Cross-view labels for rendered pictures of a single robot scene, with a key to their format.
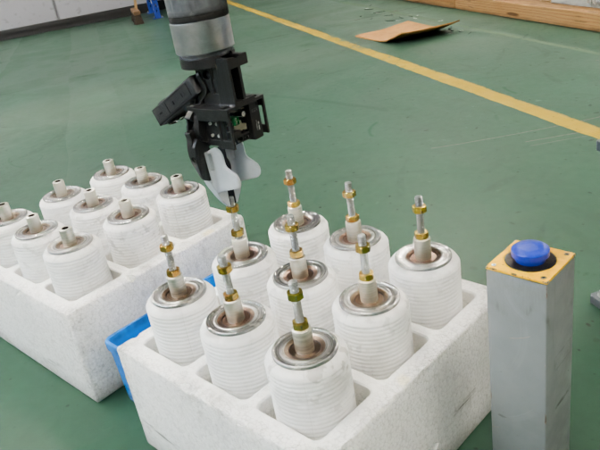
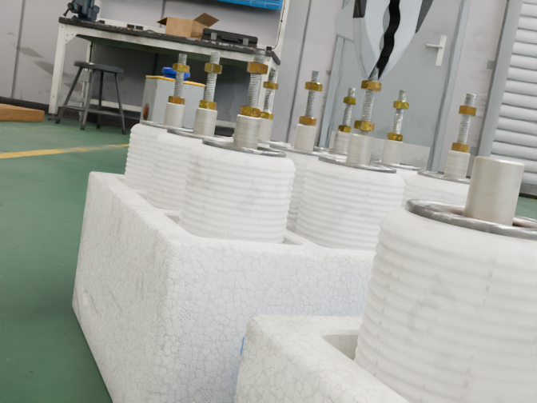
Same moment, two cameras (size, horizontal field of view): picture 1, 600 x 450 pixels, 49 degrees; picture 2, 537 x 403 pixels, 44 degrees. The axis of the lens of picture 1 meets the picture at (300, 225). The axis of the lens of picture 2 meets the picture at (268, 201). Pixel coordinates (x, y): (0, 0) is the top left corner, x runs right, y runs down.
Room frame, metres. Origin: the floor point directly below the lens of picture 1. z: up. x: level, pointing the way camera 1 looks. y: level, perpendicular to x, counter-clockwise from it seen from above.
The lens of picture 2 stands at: (1.50, 0.21, 0.28)
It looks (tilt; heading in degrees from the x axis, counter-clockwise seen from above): 7 degrees down; 198
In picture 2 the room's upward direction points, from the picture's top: 10 degrees clockwise
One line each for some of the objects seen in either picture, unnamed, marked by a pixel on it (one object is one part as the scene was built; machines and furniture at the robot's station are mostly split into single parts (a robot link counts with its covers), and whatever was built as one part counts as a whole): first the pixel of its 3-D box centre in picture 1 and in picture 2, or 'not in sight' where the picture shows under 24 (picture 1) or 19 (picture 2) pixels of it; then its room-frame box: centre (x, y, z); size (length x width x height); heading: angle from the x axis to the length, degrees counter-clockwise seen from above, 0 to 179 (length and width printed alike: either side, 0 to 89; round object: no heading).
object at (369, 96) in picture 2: (235, 220); (367, 107); (0.87, 0.09, 0.31); 0.01 x 0.01 x 0.08
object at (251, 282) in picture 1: (254, 307); (340, 257); (0.87, 0.09, 0.16); 0.10 x 0.10 x 0.18
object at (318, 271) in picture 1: (300, 275); (302, 152); (0.78, 0.01, 0.25); 0.08 x 0.08 x 0.01
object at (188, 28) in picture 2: not in sight; (187, 27); (-3.36, -2.22, 0.87); 0.40 x 0.30 x 0.23; 90
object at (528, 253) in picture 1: (529, 254); (175, 76); (0.62, -0.24, 0.32); 0.04 x 0.04 x 0.02
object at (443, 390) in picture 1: (317, 370); (278, 291); (0.78, 0.01, 0.09); 0.39 x 0.39 x 0.18; 43
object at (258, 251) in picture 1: (242, 254); (356, 165); (0.87, 0.09, 0.25); 0.08 x 0.08 x 0.01
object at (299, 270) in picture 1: (298, 266); (304, 140); (0.78, 0.01, 0.26); 0.02 x 0.02 x 0.03
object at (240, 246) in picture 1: (240, 247); (359, 152); (0.87, 0.09, 0.26); 0.02 x 0.02 x 0.03
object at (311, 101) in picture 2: (294, 240); (310, 105); (0.78, 0.01, 0.30); 0.01 x 0.01 x 0.08
